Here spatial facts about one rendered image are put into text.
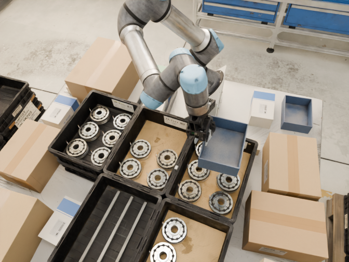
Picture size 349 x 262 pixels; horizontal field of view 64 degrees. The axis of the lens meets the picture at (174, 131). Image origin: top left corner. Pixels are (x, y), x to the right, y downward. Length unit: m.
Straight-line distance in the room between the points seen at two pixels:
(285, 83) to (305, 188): 1.71
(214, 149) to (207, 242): 0.38
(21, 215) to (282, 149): 1.19
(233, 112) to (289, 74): 1.43
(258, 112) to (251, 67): 1.43
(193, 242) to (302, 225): 0.45
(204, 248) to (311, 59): 2.48
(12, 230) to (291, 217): 1.13
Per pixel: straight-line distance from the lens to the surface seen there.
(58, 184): 1.59
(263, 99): 1.67
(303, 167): 1.41
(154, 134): 1.44
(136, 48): 1.05
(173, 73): 0.88
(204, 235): 1.24
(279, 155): 1.40
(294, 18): 3.01
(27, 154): 1.55
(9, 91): 2.47
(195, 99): 0.81
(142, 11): 1.15
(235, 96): 1.78
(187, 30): 1.29
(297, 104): 1.82
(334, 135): 2.71
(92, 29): 3.60
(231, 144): 1.13
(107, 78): 1.64
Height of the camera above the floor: 2.03
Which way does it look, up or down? 56 degrees down
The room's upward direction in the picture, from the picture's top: 4 degrees counter-clockwise
